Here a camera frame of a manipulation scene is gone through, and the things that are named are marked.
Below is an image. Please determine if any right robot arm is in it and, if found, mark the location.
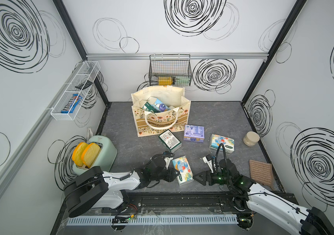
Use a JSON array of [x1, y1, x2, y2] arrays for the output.
[[193, 157, 334, 235]]

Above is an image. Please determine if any purple tissue pack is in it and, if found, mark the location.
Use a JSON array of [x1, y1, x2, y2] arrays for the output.
[[184, 125, 205, 143]]

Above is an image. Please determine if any grey cable duct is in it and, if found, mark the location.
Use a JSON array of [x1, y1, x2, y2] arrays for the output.
[[67, 214, 238, 226]]

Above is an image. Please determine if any yellow toast slice left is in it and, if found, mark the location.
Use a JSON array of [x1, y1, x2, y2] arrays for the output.
[[72, 142, 88, 167]]

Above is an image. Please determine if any yellow toast slice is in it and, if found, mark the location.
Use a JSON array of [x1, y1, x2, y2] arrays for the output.
[[72, 142, 88, 167], [81, 143, 101, 167]]

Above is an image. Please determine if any yellow toast slice right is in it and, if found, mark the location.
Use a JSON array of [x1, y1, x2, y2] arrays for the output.
[[81, 143, 101, 167]]

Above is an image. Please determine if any blue tissue pack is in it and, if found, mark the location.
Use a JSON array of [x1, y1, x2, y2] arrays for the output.
[[153, 99, 170, 112]]

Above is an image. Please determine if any yellow item in basket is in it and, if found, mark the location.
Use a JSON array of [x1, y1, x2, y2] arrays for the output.
[[158, 76, 174, 86]]

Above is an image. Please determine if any green item in basket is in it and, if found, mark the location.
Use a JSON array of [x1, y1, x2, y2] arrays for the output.
[[174, 75, 191, 87]]

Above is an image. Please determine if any black remote control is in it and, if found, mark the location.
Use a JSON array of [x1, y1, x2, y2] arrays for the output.
[[75, 80, 93, 90]]

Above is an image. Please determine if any green tissue pack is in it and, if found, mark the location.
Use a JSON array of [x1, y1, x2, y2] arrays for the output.
[[158, 130, 182, 153], [141, 100, 161, 113]]

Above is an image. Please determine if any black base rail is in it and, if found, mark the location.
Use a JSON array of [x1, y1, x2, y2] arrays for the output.
[[127, 192, 240, 213]]

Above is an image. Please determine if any floral canvas tote bag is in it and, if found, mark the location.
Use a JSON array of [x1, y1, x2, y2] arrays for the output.
[[131, 86, 191, 137]]

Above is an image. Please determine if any beige round jar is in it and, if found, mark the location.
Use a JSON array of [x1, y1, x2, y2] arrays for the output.
[[243, 131, 260, 147]]

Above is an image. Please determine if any blue candy packet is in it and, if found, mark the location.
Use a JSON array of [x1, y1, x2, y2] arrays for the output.
[[61, 94, 82, 114]]

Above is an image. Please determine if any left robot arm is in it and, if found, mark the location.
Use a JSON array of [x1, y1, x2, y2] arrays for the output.
[[63, 154, 182, 218]]

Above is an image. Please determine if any green toaster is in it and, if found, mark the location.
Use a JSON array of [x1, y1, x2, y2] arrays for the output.
[[72, 135, 118, 175]]

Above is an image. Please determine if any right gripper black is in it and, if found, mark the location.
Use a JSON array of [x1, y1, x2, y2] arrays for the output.
[[192, 168, 232, 185]]

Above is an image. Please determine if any black wire basket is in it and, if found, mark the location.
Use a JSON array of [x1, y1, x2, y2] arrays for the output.
[[148, 54, 192, 87]]

